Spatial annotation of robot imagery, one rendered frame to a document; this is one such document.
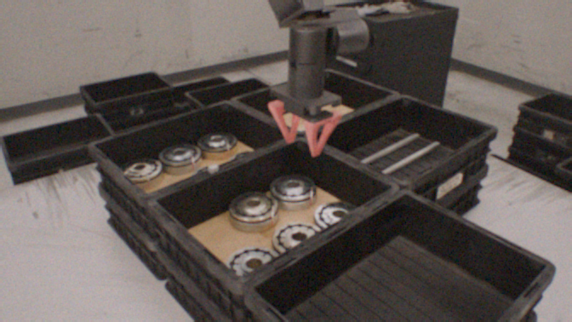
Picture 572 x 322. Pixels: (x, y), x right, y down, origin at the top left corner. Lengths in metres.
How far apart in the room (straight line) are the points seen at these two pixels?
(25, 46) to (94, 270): 2.86
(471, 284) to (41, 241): 0.98
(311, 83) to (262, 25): 3.78
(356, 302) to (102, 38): 3.37
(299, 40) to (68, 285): 0.74
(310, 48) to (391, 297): 0.44
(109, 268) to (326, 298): 0.53
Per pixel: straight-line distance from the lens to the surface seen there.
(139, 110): 2.40
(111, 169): 1.05
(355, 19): 0.77
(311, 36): 0.69
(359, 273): 0.88
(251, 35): 4.44
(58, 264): 1.20
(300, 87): 0.72
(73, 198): 1.42
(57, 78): 3.95
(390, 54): 2.46
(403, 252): 0.94
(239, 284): 0.72
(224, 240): 0.95
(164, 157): 1.20
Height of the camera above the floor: 1.43
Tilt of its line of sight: 30 degrees down
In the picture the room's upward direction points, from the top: straight up
